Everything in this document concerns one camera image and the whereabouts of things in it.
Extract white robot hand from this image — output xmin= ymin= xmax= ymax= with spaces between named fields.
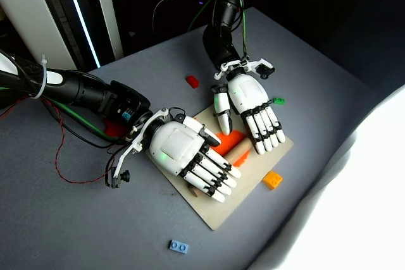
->
xmin=148 ymin=114 xmax=242 ymax=204
xmin=211 ymin=73 xmax=287 ymax=156

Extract wooden rolling pin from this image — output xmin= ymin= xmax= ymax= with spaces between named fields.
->
xmin=186 ymin=138 xmax=252 ymax=200

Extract orange play dough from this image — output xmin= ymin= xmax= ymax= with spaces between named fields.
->
xmin=210 ymin=129 xmax=251 ymax=168

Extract red star block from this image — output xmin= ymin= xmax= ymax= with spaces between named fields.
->
xmin=103 ymin=118 xmax=130 ymax=138

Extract light wooden board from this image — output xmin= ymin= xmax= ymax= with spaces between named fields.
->
xmin=145 ymin=104 xmax=294 ymax=231

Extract orange toy brick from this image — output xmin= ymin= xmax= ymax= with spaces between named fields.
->
xmin=262 ymin=171 xmax=284 ymax=191

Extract blue flat toy brick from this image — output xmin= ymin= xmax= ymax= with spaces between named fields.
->
xmin=168 ymin=239 xmax=190 ymax=254

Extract grey table cloth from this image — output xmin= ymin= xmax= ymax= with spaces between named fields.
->
xmin=0 ymin=6 xmax=405 ymax=270

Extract white backdrop sheet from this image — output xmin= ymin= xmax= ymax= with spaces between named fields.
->
xmin=246 ymin=83 xmax=405 ymax=270

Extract white light strip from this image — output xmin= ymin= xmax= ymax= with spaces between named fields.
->
xmin=61 ymin=0 xmax=102 ymax=69

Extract white robot body column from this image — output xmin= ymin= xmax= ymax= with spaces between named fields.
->
xmin=0 ymin=0 xmax=124 ymax=70

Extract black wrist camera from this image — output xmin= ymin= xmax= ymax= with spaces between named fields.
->
xmin=256 ymin=63 xmax=275 ymax=80
xmin=106 ymin=170 xmax=131 ymax=188

